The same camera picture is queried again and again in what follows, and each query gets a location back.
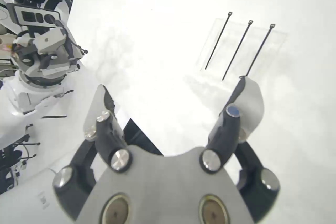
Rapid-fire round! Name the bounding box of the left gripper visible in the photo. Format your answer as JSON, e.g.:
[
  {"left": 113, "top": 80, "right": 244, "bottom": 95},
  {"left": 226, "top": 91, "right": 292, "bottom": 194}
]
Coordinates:
[{"left": 12, "top": 25, "right": 80, "bottom": 90}]

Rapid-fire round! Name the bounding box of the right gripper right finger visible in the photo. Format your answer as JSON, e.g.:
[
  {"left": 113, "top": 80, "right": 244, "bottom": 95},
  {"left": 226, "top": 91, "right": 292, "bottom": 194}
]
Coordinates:
[{"left": 201, "top": 77, "right": 280, "bottom": 220}]

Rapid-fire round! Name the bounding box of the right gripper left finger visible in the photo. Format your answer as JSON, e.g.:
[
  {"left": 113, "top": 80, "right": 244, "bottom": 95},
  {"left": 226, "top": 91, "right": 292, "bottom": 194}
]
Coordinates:
[{"left": 52, "top": 84, "right": 132, "bottom": 220}]

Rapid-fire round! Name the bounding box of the thin black zip tie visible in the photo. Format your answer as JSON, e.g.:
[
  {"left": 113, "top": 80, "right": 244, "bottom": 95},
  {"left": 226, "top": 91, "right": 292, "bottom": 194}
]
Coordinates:
[
  {"left": 205, "top": 12, "right": 233, "bottom": 70},
  {"left": 246, "top": 24, "right": 276, "bottom": 77},
  {"left": 222, "top": 20, "right": 254, "bottom": 81}
]

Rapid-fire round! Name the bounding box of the clear plastic plate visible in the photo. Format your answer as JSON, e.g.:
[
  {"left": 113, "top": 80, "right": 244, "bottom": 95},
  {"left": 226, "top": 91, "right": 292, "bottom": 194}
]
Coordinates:
[{"left": 196, "top": 18, "right": 288, "bottom": 89}]

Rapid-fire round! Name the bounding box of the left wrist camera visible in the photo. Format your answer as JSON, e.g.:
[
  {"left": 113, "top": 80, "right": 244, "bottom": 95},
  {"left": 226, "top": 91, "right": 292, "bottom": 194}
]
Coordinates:
[{"left": 7, "top": 2, "right": 63, "bottom": 36}]

